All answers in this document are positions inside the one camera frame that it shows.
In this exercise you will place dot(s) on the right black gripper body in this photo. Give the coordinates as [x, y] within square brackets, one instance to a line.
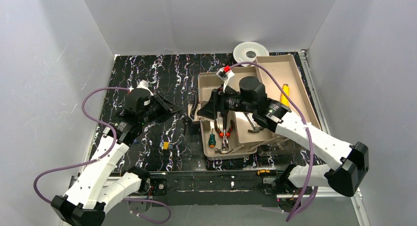
[216, 100]

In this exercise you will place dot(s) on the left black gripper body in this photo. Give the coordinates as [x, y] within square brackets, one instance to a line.
[160, 105]

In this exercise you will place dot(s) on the beige plastic tool box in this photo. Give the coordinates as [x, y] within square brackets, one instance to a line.
[273, 72]

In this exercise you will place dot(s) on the orange handle pliers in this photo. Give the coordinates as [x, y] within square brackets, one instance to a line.
[285, 95]

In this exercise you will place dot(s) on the black handle hammer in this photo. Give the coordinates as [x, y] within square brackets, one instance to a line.
[226, 122]
[255, 129]

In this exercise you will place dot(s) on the red needle nose pliers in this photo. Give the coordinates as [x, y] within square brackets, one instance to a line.
[225, 133]

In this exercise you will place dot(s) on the green handle screwdriver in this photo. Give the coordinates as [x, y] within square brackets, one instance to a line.
[212, 139]

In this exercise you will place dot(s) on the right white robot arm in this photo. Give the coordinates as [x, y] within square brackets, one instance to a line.
[345, 164]

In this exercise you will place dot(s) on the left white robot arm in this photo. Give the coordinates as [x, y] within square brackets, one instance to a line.
[87, 201]

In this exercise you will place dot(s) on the silver combination wrench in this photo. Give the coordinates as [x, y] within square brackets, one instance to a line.
[191, 111]

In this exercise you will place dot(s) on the black marble pattern mat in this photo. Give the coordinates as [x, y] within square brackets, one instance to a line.
[175, 78]

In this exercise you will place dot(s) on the yellow hex key set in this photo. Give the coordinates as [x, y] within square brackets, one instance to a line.
[166, 145]

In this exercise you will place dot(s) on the white filament spool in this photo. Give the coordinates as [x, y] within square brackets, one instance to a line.
[248, 51]

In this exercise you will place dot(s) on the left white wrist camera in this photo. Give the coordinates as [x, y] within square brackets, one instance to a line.
[145, 85]

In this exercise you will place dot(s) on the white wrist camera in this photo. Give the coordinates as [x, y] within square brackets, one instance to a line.
[145, 85]
[225, 74]

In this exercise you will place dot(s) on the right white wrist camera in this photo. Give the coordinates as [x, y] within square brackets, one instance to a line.
[225, 74]

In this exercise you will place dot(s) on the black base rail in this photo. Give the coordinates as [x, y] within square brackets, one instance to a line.
[230, 187]

